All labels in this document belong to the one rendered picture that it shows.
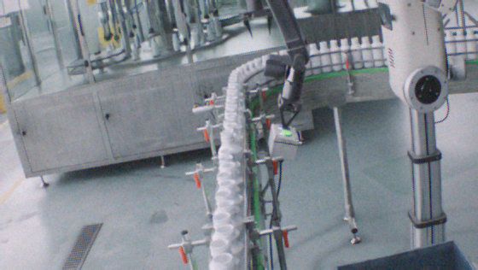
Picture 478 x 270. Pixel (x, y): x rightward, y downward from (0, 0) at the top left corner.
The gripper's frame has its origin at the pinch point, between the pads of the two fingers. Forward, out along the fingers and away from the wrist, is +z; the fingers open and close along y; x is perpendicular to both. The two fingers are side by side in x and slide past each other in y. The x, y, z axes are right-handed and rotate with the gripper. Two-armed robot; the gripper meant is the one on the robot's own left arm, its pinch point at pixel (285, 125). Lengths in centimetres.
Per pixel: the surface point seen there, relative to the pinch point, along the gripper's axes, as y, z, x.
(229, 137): 17.9, 0.8, -17.3
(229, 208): 59, 3, -16
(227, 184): 44.0, 3.9, -16.6
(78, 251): -152, 162, -102
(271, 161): 13.2, 7.8, -3.4
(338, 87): -123, 10, 42
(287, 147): 4.7, 5.5, 1.4
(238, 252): 71, 6, -13
